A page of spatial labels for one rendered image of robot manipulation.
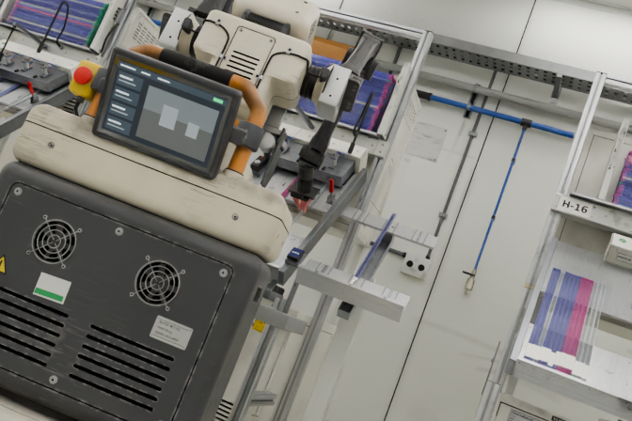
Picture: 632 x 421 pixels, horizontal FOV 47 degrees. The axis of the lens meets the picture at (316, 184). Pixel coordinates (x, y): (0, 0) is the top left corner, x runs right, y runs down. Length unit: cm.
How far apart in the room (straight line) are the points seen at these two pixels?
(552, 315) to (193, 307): 141
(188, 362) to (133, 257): 22
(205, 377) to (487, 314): 304
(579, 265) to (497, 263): 158
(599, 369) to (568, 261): 52
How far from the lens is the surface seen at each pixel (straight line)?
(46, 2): 388
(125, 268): 139
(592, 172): 305
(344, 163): 285
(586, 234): 299
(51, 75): 356
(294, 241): 254
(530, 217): 434
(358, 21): 323
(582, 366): 233
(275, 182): 282
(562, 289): 258
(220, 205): 136
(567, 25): 477
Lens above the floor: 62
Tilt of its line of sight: 10 degrees up
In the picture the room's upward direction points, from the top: 22 degrees clockwise
